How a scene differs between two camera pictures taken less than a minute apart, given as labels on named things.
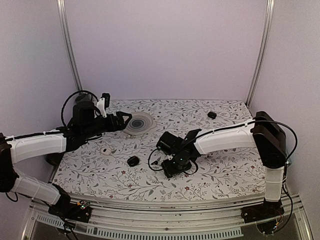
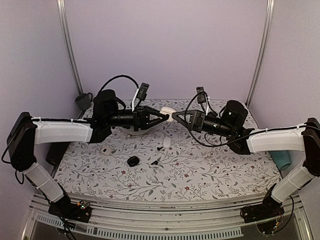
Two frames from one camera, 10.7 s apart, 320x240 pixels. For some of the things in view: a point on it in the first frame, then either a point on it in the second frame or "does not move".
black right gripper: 169,172 -> 195,113
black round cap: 133,161 does not move
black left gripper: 114,127 -> 141,116
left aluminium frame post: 61,7 does not move
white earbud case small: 105,151 does not move
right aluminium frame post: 269,16 does not move
